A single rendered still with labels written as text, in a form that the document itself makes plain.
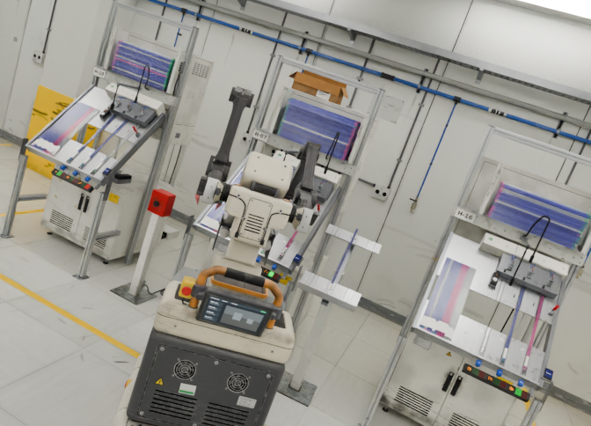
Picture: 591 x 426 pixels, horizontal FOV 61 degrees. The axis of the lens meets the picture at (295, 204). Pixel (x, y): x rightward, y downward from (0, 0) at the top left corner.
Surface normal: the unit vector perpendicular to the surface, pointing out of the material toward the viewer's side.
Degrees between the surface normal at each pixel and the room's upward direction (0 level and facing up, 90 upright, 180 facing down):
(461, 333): 44
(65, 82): 90
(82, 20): 90
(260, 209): 82
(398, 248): 90
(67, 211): 90
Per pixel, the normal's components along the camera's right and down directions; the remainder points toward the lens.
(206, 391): 0.09, 0.24
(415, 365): -0.33, 0.08
